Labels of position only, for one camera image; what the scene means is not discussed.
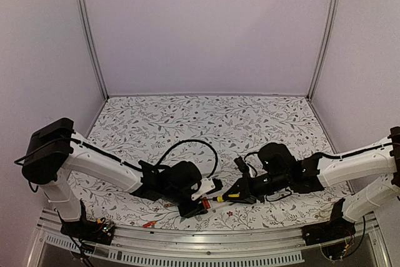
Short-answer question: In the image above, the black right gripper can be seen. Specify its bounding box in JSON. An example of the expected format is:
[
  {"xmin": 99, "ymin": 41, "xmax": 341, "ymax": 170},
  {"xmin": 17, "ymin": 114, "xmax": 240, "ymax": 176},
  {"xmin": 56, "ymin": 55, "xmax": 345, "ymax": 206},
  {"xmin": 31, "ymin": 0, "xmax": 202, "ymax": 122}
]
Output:
[{"xmin": 222, "ymin": 171, "xmax": 289, "ymax": 205}]

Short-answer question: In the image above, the red orange battery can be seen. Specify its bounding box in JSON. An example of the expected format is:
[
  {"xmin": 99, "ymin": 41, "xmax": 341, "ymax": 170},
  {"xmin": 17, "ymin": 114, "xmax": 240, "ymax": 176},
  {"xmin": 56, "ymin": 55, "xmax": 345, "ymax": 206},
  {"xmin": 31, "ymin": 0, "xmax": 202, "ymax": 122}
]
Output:
[{"xmin": 201, "ymin": 197, "xmax": 211, "ymax": 209}]

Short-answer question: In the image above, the yellow handled screwdriver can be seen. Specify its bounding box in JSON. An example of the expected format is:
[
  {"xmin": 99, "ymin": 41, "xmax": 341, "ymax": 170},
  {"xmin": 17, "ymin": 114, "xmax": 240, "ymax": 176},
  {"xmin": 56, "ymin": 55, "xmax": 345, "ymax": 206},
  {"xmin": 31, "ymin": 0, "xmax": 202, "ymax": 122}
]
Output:
[{"xmin": 207, "ymin": 194, "xmax": 240, "ymax": 203}]

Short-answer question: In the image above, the red gold battery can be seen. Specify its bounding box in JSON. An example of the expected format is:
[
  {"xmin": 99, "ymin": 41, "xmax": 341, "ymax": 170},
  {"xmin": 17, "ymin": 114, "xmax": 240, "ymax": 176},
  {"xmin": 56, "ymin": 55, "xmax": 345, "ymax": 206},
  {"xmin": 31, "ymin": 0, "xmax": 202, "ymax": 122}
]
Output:
[{"xmin": 143, "ymin": 221, "xmax": 156, "ymax": 228}]

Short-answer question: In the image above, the white remote with green logo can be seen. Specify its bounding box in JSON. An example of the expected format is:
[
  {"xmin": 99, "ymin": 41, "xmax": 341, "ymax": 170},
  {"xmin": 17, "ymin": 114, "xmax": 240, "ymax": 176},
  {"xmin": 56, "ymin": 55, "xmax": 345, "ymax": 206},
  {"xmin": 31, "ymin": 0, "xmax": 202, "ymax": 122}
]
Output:
[{"xmin": 199, "ymin": 197, "xmax": 214, "ymax": 214}]

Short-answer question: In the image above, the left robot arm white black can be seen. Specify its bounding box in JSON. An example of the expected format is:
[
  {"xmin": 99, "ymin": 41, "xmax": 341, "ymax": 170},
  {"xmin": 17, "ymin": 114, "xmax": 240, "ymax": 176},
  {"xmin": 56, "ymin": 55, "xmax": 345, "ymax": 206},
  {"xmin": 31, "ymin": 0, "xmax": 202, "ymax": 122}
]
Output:
[{"xmin": 14, "ymin": 118, "xmax": 208, "ymax": 238}]

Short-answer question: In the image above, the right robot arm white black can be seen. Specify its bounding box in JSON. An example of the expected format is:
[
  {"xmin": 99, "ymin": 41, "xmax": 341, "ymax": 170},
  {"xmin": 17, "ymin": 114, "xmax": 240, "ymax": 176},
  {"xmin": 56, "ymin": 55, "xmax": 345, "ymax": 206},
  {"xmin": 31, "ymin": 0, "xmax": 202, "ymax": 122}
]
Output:
[{"xmin": 215, "ymin": 126, "xmax": 399, "ymax": 239}]

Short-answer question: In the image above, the floral patterned table mat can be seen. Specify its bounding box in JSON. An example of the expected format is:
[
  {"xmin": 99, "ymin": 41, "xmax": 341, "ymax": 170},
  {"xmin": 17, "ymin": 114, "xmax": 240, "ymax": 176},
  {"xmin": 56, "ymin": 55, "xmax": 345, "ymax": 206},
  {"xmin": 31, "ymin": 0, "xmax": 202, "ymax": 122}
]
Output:
[{"xmin": 68, "ymin": 96, "xmax": 351, "ymax": 231}]

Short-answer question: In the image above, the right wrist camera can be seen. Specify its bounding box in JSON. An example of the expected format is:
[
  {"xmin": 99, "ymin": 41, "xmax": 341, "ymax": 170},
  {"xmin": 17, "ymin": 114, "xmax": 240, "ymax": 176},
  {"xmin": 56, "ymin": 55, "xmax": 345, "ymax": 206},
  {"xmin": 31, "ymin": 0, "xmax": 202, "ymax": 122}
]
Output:
[{"xmin": 234, "ymin": 156, "xmax": 255, "ymax": 178}]

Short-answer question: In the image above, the front aluminium rail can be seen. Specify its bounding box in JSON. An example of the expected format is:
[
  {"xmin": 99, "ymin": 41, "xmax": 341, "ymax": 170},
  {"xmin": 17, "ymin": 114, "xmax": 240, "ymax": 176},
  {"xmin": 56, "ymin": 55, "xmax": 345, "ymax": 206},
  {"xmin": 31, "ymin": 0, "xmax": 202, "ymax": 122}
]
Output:
[{"xmin": 26, "ymin": 209, "xmax": 394, "ymax": 266}]

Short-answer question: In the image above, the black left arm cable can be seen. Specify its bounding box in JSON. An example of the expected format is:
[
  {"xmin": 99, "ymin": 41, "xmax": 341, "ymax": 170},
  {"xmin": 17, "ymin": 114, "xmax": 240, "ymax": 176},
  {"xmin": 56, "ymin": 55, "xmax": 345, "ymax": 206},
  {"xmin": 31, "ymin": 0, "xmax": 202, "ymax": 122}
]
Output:
[{"xmin": 157, "ymin": 139, "xmax": 219, "ymax": 180}]

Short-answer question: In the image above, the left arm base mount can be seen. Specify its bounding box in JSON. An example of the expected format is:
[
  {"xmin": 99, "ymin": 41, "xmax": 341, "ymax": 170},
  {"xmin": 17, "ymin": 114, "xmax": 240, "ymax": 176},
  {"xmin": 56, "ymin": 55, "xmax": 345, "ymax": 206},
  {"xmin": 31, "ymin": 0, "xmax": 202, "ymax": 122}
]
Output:
[{"xmin": 61, "ymin": 219, "xmax": 115, "ymax": 245}]

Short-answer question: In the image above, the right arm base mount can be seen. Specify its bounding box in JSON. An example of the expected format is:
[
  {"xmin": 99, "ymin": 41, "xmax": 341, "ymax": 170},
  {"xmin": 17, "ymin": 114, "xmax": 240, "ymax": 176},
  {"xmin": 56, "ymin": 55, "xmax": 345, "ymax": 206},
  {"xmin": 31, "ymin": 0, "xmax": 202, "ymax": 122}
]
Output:
[{"xmin": 301, "ymin": 221, "xmax": 356, "ymax": 246}]

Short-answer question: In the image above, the right aluminium frame post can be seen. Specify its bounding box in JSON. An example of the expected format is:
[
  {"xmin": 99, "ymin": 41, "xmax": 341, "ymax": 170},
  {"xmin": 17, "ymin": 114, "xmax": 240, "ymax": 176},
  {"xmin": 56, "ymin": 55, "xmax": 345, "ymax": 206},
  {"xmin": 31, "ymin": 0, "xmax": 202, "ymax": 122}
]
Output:
[{"xmin": 307, "ymin": 0, "xmax": 339, "ymax": 102}]

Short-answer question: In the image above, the aluminium frame post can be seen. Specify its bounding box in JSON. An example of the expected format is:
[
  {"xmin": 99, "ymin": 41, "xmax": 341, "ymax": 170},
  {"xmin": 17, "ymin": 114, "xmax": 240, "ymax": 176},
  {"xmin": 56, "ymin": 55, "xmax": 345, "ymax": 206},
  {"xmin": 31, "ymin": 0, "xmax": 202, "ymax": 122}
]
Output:
[
  {"xmin": 76, "ymin": 0, "xmax": 109, "ymax": 101},
  {"xmin": 307, "ymin": 0, "xmax": 339, "ymax": 102}
]

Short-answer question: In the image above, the left aluminium frame post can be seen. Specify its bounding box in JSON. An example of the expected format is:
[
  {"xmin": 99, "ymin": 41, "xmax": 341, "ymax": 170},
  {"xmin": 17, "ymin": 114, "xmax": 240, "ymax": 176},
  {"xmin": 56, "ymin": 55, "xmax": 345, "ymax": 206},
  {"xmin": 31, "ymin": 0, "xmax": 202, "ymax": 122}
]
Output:
[{"xmin": 76, "ymin": 0, "xmax": 109, "ymax": 101}]

